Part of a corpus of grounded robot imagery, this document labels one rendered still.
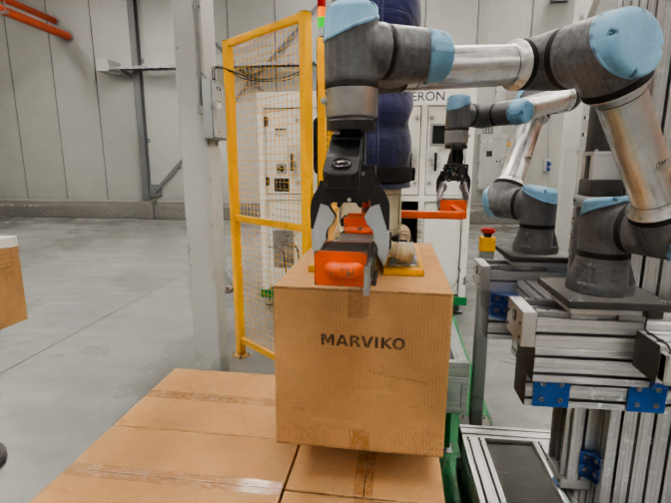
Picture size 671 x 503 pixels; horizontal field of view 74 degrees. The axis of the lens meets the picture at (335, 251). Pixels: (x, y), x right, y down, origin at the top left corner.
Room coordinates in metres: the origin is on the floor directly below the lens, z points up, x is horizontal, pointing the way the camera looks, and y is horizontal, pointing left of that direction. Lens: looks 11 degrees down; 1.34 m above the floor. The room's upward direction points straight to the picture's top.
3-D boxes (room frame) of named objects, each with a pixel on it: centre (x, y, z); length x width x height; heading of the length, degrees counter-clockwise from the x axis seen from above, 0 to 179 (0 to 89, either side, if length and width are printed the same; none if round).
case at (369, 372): (1.24, -0.09, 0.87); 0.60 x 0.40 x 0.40; 172
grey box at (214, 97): (2.47, 0.64, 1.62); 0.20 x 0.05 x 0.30; 172
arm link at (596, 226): (1.06, -0.66, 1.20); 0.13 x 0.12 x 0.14; 22
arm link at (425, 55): (0.71, -0.11, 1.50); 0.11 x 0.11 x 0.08; 22
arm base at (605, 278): (1.06, -0.66, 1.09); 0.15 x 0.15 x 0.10
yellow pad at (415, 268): (1.23, -0.19, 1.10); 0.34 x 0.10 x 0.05; 172
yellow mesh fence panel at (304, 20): (2.70, 0.42, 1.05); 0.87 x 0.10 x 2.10; 44
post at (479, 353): (2.11, -0.73, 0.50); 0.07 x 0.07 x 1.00; 82
